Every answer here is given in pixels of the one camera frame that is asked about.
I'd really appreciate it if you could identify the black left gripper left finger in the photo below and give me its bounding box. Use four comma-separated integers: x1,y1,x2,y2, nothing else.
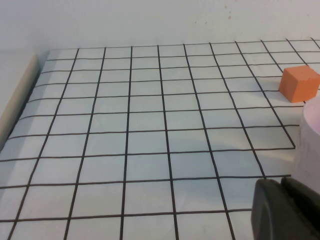
250,178,288,240

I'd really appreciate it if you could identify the orange foam cube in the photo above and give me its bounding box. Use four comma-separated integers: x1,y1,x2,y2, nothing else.
278,65,320,104

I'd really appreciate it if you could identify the white black-grid mat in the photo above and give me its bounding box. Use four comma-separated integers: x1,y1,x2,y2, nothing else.
0,37,320,240

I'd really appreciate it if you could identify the white paper cup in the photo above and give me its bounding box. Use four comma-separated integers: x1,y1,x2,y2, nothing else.
291,96,320,187

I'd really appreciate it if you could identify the beige edge strip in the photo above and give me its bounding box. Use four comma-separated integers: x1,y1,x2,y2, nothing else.
0,53,41,152

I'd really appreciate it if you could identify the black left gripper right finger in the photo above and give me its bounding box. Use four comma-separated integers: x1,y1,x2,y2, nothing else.
279,176,320,240

